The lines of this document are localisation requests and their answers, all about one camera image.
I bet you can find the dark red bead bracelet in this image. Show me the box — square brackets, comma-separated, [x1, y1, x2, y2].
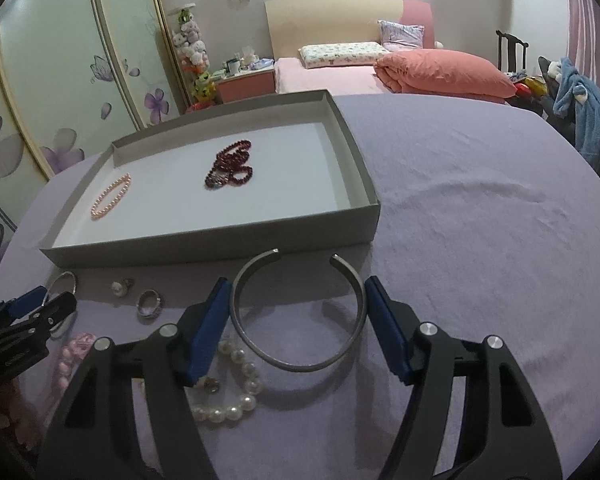
[204, 140, 254, 190]

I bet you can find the long floral pillow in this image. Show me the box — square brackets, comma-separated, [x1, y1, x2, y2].
[299, 41, 388, 69]

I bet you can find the dark wooden chair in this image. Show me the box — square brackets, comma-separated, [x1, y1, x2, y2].
[496, 30, 531, 73]

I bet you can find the pink nightstand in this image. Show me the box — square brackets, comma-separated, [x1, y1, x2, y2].
[214, 67, 277, 106]

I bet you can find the pink pearl bracelet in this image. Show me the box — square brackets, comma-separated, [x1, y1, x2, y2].
[90, 173, 132, 220]

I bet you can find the lilac pillow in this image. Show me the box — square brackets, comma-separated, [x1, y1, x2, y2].
[377, 20, 426, 53]

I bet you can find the plush toy tower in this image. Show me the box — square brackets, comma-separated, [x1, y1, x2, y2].
[170, 5, 217, 103]

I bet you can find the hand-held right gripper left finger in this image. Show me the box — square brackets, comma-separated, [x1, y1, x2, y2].
[35, 276, 233, 480]

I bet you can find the thin silver bangle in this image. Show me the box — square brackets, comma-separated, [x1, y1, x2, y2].
[45, 271, 78, 337]

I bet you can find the flower print wardrobe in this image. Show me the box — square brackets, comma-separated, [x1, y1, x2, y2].
[0, 0, 191, 306]

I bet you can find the beige and pink headboard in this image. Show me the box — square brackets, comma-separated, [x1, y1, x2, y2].
[265, 0, 436, 61]

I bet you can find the wide silver bangle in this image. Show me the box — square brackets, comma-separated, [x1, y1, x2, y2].
[229, 248, 368, 373]

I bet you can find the folded orange duvet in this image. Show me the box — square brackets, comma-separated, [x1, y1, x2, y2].
[374, 49, 518, 107]

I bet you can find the silver band ring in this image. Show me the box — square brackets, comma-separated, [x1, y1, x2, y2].
[136, 289, 165, 319]

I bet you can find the purple tablecloth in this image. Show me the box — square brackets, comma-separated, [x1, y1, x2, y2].
[0, 92, 600, 480]

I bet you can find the bed with pink sheet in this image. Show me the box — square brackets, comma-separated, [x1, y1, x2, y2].
[272, 56, 511, 106]

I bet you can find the grey cardboard box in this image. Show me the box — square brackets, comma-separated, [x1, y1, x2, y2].
[39, 89, 382, 267]

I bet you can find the pink rose bead bracelet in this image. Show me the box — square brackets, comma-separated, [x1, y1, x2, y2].
[50, 331, 98, 396]

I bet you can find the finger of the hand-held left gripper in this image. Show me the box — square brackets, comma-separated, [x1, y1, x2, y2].
[0, 286, 48, 332]
[0, 291, 78, 361]

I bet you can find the pile of colourful toys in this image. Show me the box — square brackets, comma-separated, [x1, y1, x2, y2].
[510, 72, 551, 106]

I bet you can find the white pearl bracelet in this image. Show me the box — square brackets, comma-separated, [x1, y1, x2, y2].
[187, 337, 262, 427]

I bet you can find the blue plush robe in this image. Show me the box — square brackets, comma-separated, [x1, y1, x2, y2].
[552, 57, 600, 162]

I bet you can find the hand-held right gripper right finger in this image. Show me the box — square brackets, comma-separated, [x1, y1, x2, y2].
[364, 276, 565, 480]

